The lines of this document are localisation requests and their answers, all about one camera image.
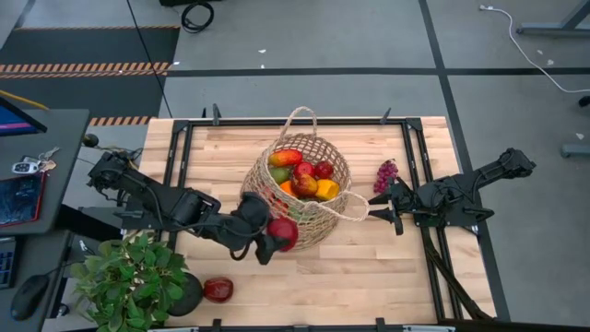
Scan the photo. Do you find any purple grape bunch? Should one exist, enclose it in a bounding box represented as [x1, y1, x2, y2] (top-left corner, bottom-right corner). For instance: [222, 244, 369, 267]
[372, 159, 400, 195]

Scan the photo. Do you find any olive green pear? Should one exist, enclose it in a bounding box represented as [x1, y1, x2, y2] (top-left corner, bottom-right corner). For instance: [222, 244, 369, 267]
[269, 166, 292, 185]

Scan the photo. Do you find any black plant pot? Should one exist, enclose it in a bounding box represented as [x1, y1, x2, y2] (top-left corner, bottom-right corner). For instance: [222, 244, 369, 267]
[168, 272, 205, 318]

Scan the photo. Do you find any grey desk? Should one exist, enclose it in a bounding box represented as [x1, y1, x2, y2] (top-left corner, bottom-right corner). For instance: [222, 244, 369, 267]
[0, 108, 92, 332]

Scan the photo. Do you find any grey desk leg frame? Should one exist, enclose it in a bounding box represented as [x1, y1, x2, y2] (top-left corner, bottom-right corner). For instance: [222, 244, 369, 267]
[515, 0, 590, 38]

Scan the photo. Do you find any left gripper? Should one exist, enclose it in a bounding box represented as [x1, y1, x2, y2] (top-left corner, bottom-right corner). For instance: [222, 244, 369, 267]
[230, 193, 289, 267]

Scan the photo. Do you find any thin black floor cable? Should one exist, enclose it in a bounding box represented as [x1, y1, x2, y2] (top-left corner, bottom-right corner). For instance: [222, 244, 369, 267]
[125, 0, 173, 119]

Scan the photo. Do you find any green leafy plant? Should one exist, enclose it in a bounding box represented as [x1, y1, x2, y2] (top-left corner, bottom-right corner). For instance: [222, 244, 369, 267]
[68, 230, 188, 332]

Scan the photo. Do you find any key bunch with fob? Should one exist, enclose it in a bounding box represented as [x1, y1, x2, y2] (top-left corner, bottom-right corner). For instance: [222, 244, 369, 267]
[11, 146, 61, 175]

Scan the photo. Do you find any black computer mouse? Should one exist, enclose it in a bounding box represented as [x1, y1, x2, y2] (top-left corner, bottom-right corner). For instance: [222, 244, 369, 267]
[9, 274, 50, 322]

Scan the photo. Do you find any hazard striped black floor mat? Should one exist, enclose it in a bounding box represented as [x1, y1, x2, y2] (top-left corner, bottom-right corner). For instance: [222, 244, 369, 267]
[0, 25, 182, 128]

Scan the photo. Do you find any computer monitor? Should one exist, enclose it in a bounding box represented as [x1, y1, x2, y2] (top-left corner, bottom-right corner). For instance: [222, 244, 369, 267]
[0, 96, 48, 138]

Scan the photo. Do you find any red pomegranate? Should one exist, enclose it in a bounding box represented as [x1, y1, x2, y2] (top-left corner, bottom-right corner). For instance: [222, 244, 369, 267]
[266, 216, 300, 253]

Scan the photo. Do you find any yellow bell pepper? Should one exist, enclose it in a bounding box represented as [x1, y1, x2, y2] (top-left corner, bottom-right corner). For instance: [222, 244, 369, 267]
[314, 178, 341, 202]

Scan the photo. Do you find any red and yellow apple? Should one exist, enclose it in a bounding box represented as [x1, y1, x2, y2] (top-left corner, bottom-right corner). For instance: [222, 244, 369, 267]
[291, 173, 319, 198]

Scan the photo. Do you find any red orange mango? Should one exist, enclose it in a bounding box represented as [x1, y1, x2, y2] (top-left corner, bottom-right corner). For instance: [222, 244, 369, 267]
[267, 148, 304, 169]

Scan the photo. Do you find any white cable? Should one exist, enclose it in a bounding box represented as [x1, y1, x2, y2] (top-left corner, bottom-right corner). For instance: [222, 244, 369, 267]
[478, 4, 590, 94]

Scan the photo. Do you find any red-cased tablet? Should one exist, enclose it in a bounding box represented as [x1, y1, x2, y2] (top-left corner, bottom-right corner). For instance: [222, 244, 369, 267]
[0, 172, 47, 230]

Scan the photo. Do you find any grey metal foot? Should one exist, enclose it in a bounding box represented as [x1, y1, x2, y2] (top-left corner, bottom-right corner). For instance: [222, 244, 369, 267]
[560, 143, 590, 159]

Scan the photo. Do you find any orange fruit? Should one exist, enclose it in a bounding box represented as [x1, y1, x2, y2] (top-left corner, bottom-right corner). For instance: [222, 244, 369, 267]
[278, 179, 299, 198]

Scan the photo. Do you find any black keyboard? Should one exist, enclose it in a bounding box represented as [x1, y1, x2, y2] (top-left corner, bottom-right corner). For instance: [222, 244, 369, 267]
[0, 237, 18, 291]

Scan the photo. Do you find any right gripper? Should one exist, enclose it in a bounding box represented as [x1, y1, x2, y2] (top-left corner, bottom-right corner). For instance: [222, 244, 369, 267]
[367, 179, 434, 235]

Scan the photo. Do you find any small red apple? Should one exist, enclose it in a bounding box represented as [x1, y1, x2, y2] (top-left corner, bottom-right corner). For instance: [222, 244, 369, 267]
[314, 160, 336, 181]

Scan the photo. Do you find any black cable bundle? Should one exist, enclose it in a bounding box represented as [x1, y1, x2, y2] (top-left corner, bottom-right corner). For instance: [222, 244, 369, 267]
[421, 228, 497, 322]

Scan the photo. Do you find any dark maroon apple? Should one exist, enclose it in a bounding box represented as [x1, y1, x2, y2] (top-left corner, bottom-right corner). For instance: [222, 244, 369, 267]
[203, 276, 234, 304]

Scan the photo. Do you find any coiled black cable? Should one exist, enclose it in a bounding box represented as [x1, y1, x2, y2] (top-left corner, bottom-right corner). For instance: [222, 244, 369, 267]
[180, 1, 216, 34]

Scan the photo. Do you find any woven wicker basket with handles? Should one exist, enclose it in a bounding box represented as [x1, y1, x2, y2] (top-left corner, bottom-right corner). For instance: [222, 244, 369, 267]
[240, 105, 371, 253]

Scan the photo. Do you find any yellow cable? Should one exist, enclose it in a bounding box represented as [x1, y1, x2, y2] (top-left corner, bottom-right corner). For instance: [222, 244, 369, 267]
[0, 89, 50, 111]

